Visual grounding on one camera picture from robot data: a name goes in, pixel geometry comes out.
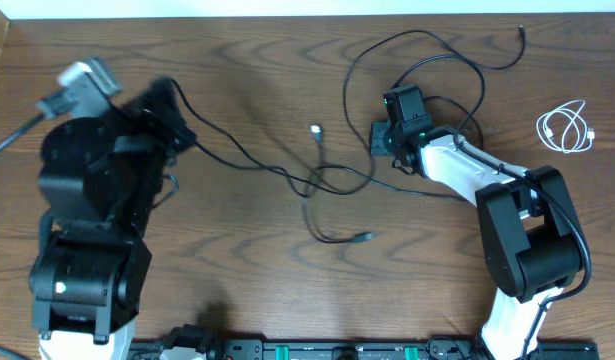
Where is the short black cable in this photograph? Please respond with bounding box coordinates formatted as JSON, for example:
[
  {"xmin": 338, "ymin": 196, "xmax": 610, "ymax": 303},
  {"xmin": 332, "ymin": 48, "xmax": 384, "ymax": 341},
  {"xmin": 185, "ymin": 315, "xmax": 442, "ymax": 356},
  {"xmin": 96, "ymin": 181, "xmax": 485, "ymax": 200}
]
[{"xmin": 169, "ymin": 78, "xmax": 377, "ymax": 245}]

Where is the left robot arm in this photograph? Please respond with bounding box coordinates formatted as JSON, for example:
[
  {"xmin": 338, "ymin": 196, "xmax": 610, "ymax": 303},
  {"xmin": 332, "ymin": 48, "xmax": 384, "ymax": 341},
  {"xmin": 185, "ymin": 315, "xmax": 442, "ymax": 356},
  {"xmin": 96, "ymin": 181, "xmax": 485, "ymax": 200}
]
[{"xmin": 29, "ymin": 77, "xmax": 196, "ymax": 359}]

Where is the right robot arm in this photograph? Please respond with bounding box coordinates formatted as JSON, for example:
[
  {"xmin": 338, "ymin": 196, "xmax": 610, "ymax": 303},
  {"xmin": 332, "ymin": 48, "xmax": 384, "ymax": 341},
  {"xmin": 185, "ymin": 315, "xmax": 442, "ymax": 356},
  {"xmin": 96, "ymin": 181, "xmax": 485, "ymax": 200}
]
[{"xmin": 370, "ymin": 85, "xmax": 591, "ymax": 359}]

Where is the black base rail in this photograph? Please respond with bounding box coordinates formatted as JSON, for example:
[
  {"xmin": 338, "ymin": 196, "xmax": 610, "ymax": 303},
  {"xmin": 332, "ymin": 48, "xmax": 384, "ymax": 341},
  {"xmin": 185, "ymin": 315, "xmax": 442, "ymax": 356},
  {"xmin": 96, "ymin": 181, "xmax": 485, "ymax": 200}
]
[{"xmin": 126, "ymin": 324, "xmax": 601, "ymax": 360}]

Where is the white cable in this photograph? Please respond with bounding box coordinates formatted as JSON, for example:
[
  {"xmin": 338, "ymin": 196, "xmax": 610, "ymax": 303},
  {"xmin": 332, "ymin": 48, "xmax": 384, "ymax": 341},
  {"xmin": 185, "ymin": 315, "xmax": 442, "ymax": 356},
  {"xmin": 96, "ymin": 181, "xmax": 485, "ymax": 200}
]
[{"xmin": 535, "ymin": 98, "xmax": 597, "ymax": 154}]

